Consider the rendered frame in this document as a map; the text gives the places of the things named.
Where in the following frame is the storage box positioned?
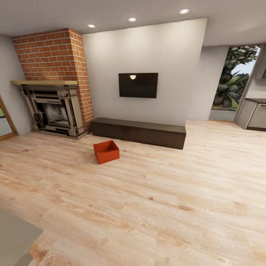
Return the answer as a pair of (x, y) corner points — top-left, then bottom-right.
(93, 140), (120, 165)

